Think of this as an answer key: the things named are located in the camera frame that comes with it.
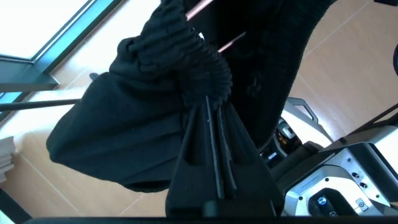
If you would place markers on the pink clothes hanger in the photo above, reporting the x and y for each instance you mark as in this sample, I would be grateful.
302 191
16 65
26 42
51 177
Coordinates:
199 7

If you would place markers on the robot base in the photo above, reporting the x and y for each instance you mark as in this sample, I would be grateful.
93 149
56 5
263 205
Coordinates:
335 174

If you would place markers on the black clothes rack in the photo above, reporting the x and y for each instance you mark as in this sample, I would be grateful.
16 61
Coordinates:
37 104

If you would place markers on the window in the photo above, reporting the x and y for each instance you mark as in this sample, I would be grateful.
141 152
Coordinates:
46 25

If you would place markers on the black shorts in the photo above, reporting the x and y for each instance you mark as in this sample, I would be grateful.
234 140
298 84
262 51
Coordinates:
124 124

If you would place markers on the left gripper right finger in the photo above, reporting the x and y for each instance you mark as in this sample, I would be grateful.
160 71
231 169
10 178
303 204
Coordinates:
255 186

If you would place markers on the beige curtain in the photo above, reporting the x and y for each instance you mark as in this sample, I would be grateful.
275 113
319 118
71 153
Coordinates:
6 155

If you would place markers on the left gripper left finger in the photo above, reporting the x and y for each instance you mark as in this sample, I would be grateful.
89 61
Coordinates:
186 186

